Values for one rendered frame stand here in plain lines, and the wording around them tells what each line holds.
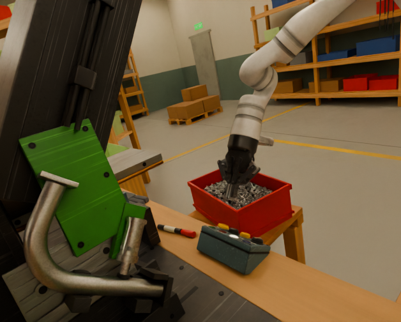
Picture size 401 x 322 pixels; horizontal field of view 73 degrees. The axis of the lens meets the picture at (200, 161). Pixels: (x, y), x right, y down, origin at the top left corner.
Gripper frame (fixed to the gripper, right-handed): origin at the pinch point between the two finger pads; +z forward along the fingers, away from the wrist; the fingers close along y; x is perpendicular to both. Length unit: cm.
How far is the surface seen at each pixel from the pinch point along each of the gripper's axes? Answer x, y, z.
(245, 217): 11.7, -2.5, 6.2
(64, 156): -39.3, -4.3, 0.5
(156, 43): 396, -810, -433
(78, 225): -35.0, -1.4, 11.2
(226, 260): -5.2, 7.3, 14.6
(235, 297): -8.5, 13.8, 18.9
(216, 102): 413, -453, -205
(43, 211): -41.5, 0.7, 8.8
